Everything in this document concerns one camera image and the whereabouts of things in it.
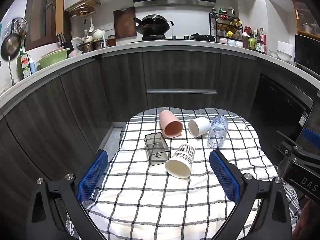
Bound black wire spice rack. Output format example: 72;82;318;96
209;9;244;43

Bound grey transparent square cup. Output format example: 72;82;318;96
144;132;172;166

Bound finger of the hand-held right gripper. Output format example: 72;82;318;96
290;127;320;167

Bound white cup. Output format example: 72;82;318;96
188;117;211;138

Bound green plastic basin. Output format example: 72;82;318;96
37;47;71;69

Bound black checked white cloth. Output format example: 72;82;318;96
65;107;301;240

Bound wooden cutting board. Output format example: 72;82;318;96
113;7;138;39

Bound green dish soap bottle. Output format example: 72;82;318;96
17;51;32;78

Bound hanging wooden boards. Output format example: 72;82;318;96
68;0;102;18

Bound pink cup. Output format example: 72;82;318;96
159;110;184;139

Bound person's right forearm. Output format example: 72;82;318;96
294;198;320;240

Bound black built-in oven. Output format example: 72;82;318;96
249;71;315;147

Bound dark wood lower cabinets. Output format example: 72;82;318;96
0;47;262;205

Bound black wok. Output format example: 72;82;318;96
133;15;174;36

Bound black gas stove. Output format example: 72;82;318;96
131;33;217;43

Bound hanging steel steamer rack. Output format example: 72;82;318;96
5;17;28;41

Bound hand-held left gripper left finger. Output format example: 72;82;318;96
26;149;109;240

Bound glass door wall cabinet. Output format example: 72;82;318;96
292;0;320;38

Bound stack of white bowls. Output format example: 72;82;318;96
276;41;296;62

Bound clear plastic cup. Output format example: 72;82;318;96
207;115;229;149

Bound black microwave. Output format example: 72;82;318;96
294;34;320;73

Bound hanging frying pan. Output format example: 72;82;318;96
0;33;22;61

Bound black knife block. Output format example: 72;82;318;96
57;32;68;50

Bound row of condiment bottles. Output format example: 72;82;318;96
242;26;267;54

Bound dotted paper cup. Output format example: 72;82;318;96
165;144;196;179

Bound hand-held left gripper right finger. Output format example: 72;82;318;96
209;149;293;240

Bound silver drawer handle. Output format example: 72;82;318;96
146;88;218;95

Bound white teapot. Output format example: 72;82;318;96
92;27;107;41

